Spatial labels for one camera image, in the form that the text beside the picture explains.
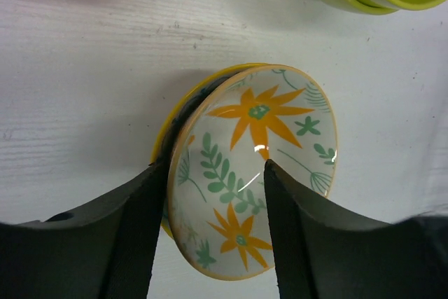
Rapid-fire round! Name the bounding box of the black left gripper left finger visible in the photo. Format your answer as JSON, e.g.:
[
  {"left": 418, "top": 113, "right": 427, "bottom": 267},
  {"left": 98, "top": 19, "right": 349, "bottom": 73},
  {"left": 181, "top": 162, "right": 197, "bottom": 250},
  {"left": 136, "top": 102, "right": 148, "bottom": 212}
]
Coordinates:
[{"left": 1, "top": 161, "right": 168, "bottom": 298}]

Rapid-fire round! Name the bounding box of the yellow floral white bowl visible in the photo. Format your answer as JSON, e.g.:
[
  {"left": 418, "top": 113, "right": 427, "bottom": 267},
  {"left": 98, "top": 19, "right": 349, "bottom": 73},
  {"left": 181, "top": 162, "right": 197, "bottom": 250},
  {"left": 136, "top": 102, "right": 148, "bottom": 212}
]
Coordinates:
[{"left": 167, "top": 64, "right": 338, "bottom": 281}]

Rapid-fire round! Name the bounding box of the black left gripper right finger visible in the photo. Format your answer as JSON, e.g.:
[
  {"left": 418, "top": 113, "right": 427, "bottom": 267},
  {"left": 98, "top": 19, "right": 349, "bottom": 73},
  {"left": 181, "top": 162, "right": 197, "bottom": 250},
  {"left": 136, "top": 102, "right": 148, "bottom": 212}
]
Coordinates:
[{"left": 264, "top": 160, "right": 447, "bottom": 298}]

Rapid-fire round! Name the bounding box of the teal patterned white bowl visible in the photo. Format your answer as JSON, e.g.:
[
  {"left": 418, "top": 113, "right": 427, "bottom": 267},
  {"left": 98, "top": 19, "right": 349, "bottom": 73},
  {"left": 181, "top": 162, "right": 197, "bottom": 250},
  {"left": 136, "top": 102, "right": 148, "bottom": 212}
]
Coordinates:
[{"left": 150, "top": 62, "right": 270, "bottom": 244}]

